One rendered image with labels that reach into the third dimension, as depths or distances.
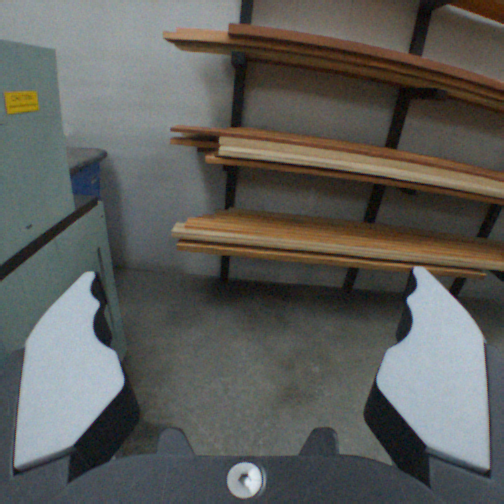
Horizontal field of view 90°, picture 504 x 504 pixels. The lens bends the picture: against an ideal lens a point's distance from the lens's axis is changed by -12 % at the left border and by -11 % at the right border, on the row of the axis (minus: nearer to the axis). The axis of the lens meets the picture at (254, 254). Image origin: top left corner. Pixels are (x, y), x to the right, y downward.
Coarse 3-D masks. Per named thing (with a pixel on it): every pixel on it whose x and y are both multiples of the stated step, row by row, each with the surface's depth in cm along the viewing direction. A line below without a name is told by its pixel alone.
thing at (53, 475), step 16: (16, 352) 7; (16, 368) 7; (0, 384) 6; (16, 384) 6; (0, 400) 6; (16, 400) 6; (0, 416) 6; (16, 416) 6; (0, 432) 5; (0, 448) 5; (0, 464) 5; (48, 464) 5; (64, 464) 5; (80, 464) 5; (0, 480) 4; (16, 480) 4; (32, 480) 4; (48, 480) 4; (64, 480) 5; (0, 496) 4; (16, 496) 4; (32, 496) 4; (48, 496) 4
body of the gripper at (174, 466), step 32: (160, 448) 5; (320, 448) 5; (96, 480) 4; (128, 480) 4; (160, 480) 4; (192, 480) 4; (224, 480) 4; (256, 480) 4; (288, 480) 4; (320, 480) 4; (352, 480) 4; (384, 480) 4; (416, 480) 4
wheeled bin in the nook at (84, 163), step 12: (72, 156) 140; (84, 156) 145; (96, 156) 154; (72, 168) 129; (84, 168) 144; (96, 168) 164; (72, 180) 138; (84, 180) 151; (96, 180) 167; (72, 192) 140; (84, 192) 154; (96, 192) 170
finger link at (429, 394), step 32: (416, 288) 10; (416, 320) 8; (448, 320) 8; (416, 352) 7; (448, 352) 7; (480, 352) 7; (384, 384) 6; (416, 384) 6; (448, 384) 6; (480, 384) 6; (384, 416) 6; (416, 416) 6; (448, 416) 5; (480, 416) 5; (384, 448) 6; (416, 448) 5; (448, 448) 5; (480, 448) 5
